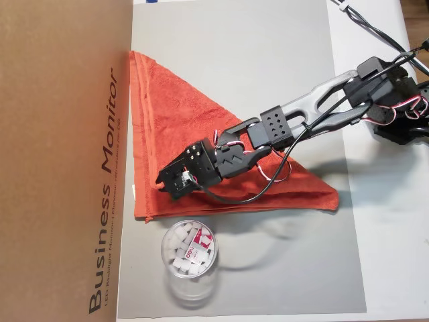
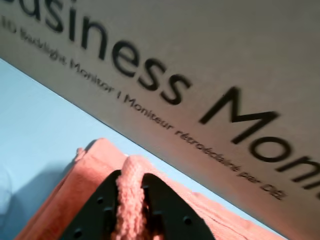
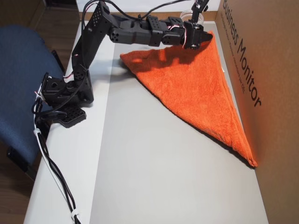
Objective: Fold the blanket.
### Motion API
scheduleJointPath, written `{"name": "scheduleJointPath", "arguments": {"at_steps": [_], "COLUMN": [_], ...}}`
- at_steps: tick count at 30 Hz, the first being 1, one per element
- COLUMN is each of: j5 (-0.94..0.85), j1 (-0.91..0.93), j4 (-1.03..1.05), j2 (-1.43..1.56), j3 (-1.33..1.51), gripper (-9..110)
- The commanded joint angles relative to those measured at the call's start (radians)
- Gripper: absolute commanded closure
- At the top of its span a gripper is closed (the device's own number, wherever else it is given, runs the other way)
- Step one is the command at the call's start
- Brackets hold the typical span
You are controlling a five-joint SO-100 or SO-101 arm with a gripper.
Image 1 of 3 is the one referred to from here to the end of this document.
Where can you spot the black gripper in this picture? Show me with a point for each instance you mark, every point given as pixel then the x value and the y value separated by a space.
pixel 198 160

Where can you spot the orange terry towel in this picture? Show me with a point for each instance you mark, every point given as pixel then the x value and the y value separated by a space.
pixel 167 117

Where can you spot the clear jar of white cubes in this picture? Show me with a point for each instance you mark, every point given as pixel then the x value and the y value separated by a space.
pixel 177 258

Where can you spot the red white label card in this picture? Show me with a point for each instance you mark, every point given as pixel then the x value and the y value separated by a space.
pixel 194 253

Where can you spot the brown cardboard monitor box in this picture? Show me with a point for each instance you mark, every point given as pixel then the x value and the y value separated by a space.
pixel 50 151

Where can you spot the grey rectangular mat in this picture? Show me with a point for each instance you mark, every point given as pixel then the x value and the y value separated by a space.
pixel 268 268

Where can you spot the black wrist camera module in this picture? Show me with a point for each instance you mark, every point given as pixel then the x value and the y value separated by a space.
pixel 177 182

